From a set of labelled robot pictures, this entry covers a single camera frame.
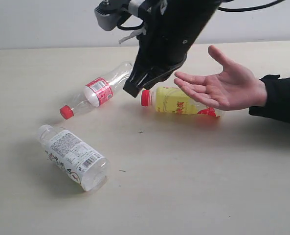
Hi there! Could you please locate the person's open hand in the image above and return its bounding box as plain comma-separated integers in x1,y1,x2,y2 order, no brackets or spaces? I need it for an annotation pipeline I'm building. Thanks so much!
174,45,267,111

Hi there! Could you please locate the black-sleeved forearm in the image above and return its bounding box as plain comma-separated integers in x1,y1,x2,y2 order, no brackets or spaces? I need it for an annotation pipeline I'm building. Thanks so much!
249,74,290,123

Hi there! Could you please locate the clear bottle white text label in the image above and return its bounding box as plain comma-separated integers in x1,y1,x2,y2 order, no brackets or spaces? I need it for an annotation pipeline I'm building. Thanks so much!
37,125,110,191

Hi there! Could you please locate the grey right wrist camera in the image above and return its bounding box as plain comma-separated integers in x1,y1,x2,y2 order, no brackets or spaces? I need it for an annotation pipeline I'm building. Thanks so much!
94,0,146,44

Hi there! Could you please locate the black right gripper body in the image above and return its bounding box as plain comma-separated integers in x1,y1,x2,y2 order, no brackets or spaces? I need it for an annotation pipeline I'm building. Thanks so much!
134,0,221,70

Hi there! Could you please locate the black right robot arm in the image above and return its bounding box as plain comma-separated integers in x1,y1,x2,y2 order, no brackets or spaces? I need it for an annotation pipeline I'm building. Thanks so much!
123,0,222,97

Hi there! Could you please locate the yellow juice bottle red cap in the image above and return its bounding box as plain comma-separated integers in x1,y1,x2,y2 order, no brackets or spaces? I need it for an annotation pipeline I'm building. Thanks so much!
141,87,224,118

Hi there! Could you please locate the clear red-label cola bottle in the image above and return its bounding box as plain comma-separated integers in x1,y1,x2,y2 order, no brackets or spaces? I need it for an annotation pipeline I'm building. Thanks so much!
60,62,133,119

